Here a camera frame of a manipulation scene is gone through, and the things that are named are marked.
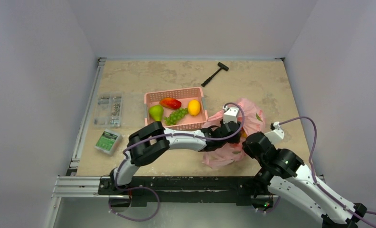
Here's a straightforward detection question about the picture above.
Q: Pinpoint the pink plastic bag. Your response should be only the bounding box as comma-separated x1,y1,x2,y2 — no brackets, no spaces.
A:
202,98,266,169

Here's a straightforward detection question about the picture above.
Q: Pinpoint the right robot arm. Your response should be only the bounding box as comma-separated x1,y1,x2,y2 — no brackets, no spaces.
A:
242,132,367,228

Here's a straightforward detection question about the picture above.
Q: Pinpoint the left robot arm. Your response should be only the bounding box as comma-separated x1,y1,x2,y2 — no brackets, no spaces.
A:
112,121,244,190

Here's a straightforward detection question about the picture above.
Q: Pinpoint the yellow fake lemon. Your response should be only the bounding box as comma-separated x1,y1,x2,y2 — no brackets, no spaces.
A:
187,99,201,116

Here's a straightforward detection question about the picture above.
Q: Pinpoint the red orange fake mango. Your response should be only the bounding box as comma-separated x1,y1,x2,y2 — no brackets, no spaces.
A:
159,97,182,110

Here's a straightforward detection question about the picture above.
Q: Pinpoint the green fake grape bunch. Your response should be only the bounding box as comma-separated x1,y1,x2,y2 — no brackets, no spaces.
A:
165,108,188,126

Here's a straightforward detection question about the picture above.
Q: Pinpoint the green fake pear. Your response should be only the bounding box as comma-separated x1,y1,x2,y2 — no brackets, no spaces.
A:
148,104,164,122

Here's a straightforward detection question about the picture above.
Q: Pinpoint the pink perforated plastic basket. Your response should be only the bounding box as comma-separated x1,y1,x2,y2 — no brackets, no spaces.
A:
144,87,208,131

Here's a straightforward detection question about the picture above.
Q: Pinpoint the black hammer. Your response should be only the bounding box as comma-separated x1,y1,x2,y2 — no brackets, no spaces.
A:
201,62,229,87

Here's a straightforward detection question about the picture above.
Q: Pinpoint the clear plastic screw organizer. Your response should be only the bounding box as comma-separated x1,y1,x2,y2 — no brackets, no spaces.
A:
93,92,124,128

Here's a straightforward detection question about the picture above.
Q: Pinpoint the green labelled small box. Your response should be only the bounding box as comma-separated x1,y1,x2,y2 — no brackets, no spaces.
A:
94,129,123,156

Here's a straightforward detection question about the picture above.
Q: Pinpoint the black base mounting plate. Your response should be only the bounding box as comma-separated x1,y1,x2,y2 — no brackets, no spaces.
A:
98,176,281,211

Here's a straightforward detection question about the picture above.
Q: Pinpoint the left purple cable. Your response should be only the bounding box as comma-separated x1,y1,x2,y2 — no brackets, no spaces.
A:
107,102,246,221

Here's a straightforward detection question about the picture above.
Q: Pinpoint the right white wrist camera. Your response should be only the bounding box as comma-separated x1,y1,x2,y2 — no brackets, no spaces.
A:
268,122,285,145

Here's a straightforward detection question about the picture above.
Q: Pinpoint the aluminium frame rail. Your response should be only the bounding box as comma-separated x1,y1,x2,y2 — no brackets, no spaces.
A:
43,57,107,228

